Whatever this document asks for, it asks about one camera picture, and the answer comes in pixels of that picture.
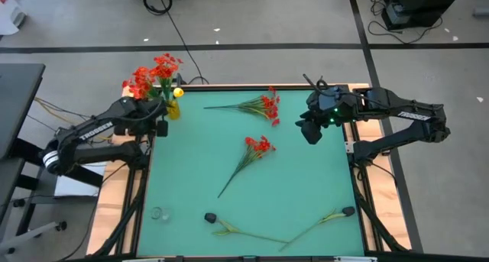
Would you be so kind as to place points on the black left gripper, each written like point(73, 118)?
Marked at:
point(162, 128)

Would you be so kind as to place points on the teal table mat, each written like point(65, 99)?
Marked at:
point(305, 197)

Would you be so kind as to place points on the black artificial tulip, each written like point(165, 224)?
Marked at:
point(210, 218)
point(348, 211)

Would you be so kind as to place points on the black aluminium table frame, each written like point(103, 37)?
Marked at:
point(248, 88)

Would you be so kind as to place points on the white paper sheet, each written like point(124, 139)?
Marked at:
point(76, 187)

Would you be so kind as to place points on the yellow artificial tulip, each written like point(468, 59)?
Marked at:
point(178, 92)

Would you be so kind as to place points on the light wooden table board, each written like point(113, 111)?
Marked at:
point(386, 201)

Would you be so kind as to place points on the yellow faceted vase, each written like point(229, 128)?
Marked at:
point(173, 111)

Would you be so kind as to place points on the dark grey desk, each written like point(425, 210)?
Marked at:
point(19, 101)

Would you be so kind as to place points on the black computer tower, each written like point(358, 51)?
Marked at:
point(420, 6)

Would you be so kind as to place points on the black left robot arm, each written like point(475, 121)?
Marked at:
point(95, 130)

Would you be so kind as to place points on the white label strip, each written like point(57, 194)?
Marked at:
point(143, 259)
point(355, 259)

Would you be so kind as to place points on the clear glass vase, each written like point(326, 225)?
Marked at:
point(160, 214)

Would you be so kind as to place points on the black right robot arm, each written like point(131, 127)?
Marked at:
point(414, 116)

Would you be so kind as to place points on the grey floor box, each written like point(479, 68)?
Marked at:
point(481, 12)

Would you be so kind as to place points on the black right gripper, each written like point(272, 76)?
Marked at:
point(311, 133)

